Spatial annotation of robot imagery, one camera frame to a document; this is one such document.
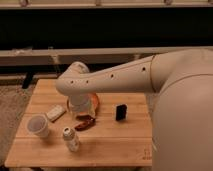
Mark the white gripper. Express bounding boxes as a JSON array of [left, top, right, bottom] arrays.
[[67, 94, 95, 119]]

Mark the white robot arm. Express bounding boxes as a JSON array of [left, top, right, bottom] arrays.
[[56, 49, 213, 171]]

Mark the white plastic bottle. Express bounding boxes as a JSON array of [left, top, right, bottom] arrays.
[[63, 127, 80, 152]]

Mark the brown snack wrapper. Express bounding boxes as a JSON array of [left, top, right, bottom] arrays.
[[75, 115, 96, 131]]

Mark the white rectangular box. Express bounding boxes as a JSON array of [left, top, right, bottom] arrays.
[[46, 105, 66, 122]]

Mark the small black box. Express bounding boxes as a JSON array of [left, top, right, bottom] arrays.
[[116, 104, 127, 121]]

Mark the wooden table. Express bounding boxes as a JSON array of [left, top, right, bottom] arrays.
[[5, 79, 152, 167]]

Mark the white paper cup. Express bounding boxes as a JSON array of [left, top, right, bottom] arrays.
[[27, 115, 50, 138]]

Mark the long grey bench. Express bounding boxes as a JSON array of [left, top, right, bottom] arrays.
[[0, 45, 213, 90]]

